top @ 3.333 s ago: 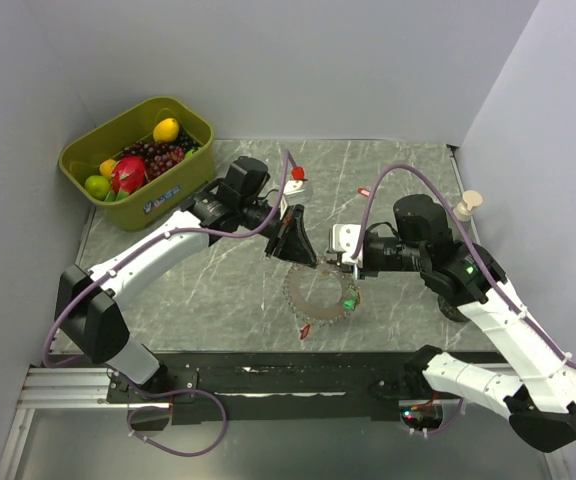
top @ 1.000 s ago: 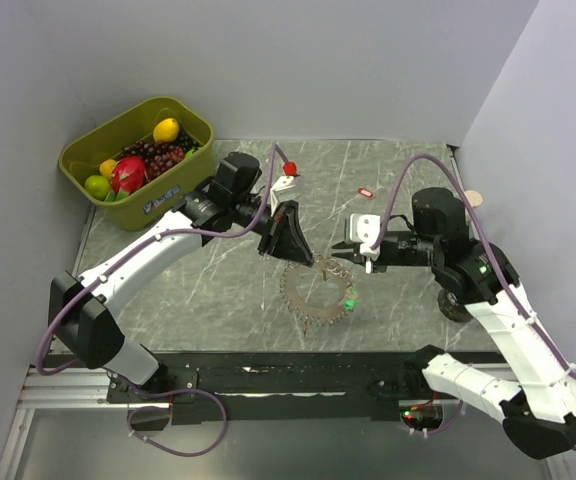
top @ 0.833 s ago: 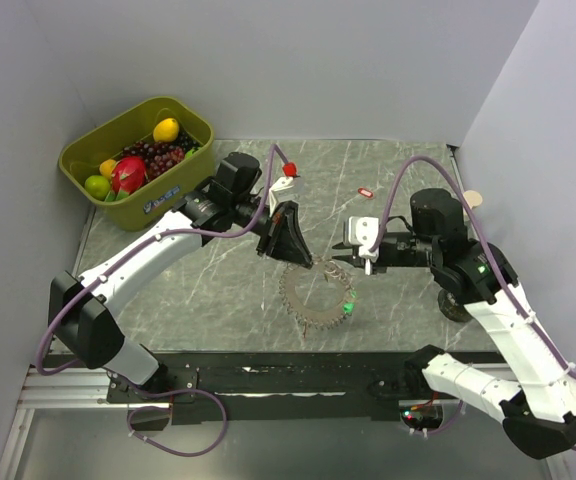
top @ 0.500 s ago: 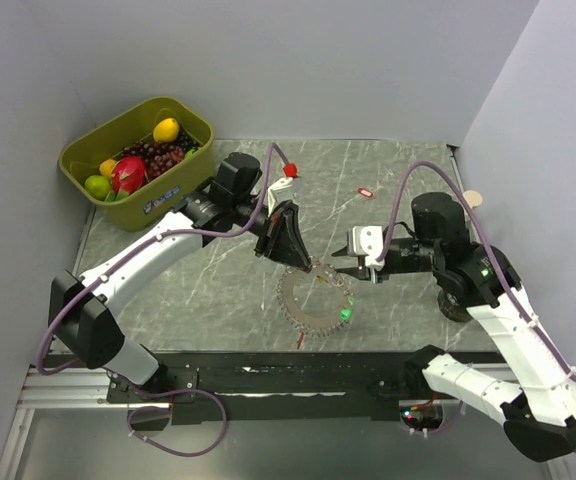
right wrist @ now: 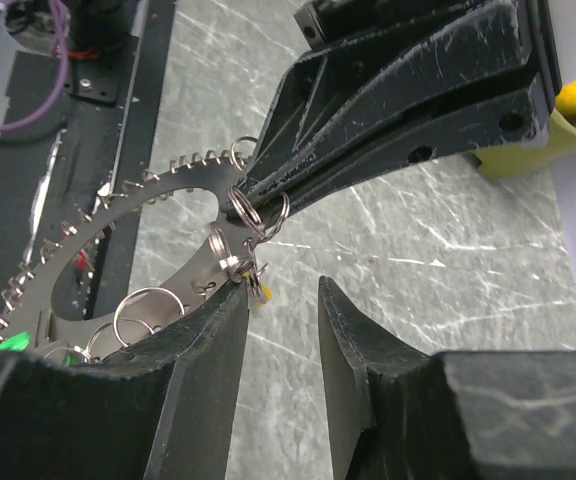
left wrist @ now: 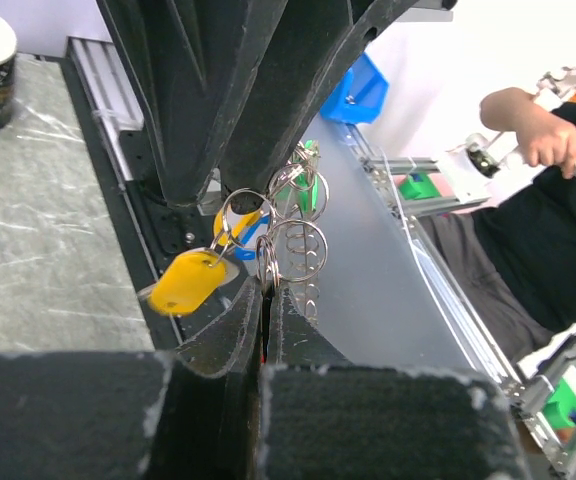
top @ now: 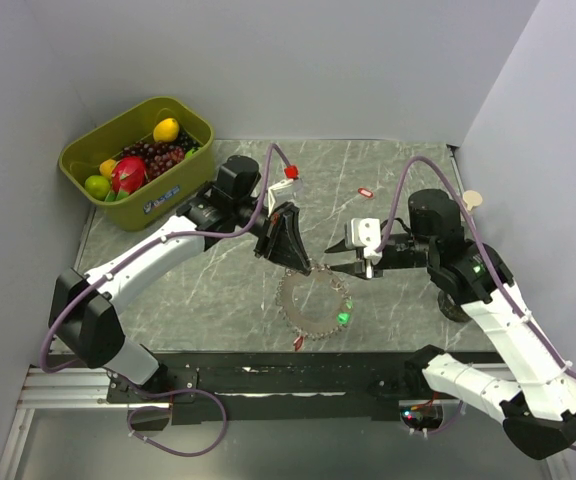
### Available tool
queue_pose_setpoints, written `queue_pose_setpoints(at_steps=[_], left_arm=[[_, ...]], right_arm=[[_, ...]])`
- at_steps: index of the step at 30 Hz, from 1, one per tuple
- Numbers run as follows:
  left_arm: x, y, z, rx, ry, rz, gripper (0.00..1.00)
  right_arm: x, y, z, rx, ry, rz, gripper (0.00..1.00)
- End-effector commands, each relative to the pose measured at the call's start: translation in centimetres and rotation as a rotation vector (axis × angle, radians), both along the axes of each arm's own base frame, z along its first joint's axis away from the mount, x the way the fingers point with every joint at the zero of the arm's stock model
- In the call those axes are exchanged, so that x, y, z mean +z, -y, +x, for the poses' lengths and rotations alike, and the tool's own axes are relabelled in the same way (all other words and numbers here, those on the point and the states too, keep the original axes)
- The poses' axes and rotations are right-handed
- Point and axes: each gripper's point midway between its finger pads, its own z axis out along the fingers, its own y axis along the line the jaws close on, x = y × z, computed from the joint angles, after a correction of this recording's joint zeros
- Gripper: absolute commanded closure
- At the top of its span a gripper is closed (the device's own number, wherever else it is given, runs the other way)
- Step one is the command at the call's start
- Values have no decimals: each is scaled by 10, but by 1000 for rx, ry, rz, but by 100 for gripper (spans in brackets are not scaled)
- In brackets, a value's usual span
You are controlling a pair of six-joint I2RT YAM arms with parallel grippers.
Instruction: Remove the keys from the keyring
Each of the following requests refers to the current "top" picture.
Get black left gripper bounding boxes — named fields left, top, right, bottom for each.
left=233, top=198, right=311, bottom=277

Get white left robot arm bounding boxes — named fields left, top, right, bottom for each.
left=49, top=155, right=312, bottom=402

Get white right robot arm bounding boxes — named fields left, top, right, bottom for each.
left=328, top=189, right=576, bottom=460

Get black tape roll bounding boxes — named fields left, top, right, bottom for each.
left=437, top=291, right=470, bottom=323

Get soap pump bottle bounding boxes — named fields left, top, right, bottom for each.
left=462, top=190, right=483, bottom=214

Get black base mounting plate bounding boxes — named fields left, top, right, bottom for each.
left=42, top=349, right=474, bottom=426

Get dark red grape bunch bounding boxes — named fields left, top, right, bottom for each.
left=117, top=131, right=201, bottom=182

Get yellow lemon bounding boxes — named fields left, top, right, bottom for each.
left=153, top=117, right=180, bottom=143

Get red dragon fruit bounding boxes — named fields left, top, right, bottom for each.
left=111, top=156, right=146, bottom=200

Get small orange fruit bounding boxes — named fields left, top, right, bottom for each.
left=99, top=159, right=117, bottom=178

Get green lime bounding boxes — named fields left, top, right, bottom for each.
left=84, top=175, right=111, bottom=201

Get olive green plastic bin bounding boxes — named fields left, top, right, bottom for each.
left=58, top=97, right=215, bottom=231

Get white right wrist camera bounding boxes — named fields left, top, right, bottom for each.
left=343, top=218, right=382, bottom=265

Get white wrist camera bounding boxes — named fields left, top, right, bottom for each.
left=266, top=178, right=303, bottom=213
left=343, top=218, right=382, bottom=265

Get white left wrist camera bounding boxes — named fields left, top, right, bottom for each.
left=266, top=178, right=303, bottom=213

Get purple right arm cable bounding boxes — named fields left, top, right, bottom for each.
left=375, top=155, right=576, bottom=456

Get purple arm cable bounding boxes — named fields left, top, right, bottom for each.
left=375, top=155, right=576, bottom=456
left=40, top=143, right=302, bottom=457

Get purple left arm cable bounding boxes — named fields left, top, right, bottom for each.
left=40, top=143, right=302, bottom=457

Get aluminium rail frame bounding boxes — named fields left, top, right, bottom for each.
left=0, top=363, right=129, bottom=480

